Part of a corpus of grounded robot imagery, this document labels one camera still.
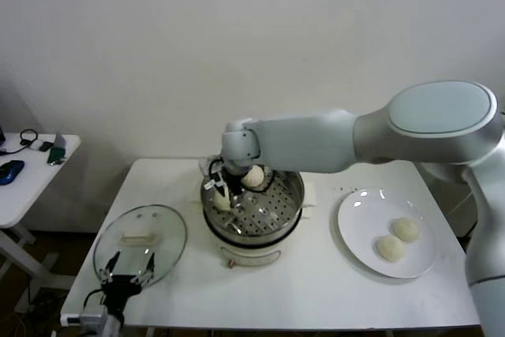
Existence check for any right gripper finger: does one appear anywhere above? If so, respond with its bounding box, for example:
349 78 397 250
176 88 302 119
230 190 248 210
204 178 223 197

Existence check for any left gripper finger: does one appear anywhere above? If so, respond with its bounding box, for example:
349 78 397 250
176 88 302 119
100 249 121 283
133 252 156 286

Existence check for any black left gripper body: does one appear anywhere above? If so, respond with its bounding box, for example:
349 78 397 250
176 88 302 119
101 273 143 316

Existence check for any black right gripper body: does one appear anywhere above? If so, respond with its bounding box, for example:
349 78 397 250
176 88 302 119
215 167 245 196

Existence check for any white steamed baozi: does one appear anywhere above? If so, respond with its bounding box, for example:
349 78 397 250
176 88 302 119
390 217 421 242
241 166 264 190
373 235 406 263
212 189 233 212

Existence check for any glass lid with cream handle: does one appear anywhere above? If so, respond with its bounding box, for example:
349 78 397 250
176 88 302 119
92 204 188 290

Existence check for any stainless perforated steamer basket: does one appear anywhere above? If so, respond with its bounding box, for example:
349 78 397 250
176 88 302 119
200 157 305 238

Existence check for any white electric cooker base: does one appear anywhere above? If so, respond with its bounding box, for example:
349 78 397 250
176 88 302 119
189 178 319 270

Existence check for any white side table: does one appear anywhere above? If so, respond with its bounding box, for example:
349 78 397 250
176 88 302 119
0 133 82 293

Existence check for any white round plate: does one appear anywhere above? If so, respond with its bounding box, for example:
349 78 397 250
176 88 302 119
336 188 439 279

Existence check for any green small device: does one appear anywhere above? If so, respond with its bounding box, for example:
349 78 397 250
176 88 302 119
47 147 67 167

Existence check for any blue computer mouse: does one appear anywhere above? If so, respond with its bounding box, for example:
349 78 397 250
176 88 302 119
0 160 25 187

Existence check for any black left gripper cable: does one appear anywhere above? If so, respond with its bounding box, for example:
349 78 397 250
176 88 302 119
84 288 106 309

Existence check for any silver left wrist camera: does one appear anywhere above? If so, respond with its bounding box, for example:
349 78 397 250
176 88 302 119
59 305 110 330

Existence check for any floor cable bundle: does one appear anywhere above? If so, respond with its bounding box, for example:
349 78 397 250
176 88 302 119
15 289 64 328

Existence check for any black looped cable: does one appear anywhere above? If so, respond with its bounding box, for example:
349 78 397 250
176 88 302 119
0 129 39 156

